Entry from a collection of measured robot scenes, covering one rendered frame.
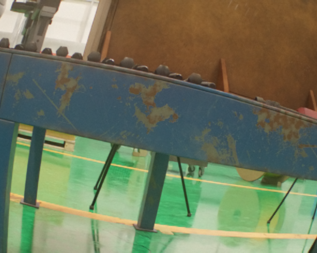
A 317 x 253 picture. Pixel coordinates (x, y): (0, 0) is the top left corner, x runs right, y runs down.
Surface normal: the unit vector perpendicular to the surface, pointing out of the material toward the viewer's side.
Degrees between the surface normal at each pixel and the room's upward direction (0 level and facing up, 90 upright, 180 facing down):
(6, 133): 90
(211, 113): 90
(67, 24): 90
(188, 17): 90
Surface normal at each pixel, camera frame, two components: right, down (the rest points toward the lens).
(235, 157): 0.21, 0.06
